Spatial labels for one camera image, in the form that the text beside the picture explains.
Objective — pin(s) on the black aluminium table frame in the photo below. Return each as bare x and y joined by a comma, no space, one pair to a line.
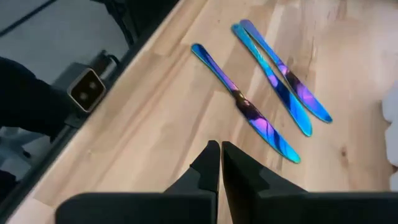
146,21

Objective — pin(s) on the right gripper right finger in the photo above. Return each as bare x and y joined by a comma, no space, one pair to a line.
311,208

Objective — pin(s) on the white cutlery tray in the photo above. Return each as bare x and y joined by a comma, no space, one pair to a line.
391,109

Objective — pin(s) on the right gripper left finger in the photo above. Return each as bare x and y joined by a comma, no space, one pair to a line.
140,208

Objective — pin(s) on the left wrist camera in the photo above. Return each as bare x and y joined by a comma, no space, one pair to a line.
87,90

